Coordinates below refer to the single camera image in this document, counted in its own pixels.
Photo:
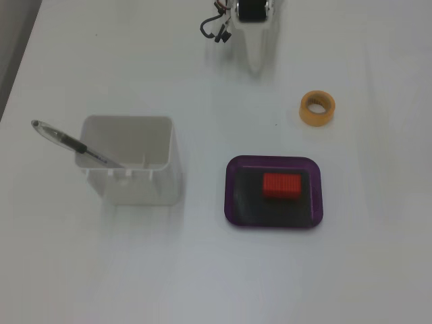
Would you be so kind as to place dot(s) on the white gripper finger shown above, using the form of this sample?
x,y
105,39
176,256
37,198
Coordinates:
x,y
255,50

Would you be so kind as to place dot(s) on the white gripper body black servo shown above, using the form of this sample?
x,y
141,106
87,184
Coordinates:
x,y
254,11

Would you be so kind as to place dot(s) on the red cube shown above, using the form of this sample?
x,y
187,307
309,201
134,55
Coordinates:
x,y
281,185

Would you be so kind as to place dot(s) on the yellow tape roll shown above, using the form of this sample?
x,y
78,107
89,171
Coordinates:
x,y
317,118

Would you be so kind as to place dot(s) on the white plastic container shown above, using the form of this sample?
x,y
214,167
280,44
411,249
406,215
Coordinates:
x,y
135,141

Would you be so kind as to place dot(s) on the purple rectangular tray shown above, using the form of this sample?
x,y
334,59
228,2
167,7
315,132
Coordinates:
x,y
243,206

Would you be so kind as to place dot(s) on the clear black ballpoint pen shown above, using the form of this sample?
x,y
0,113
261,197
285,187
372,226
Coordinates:
x,y
72,141

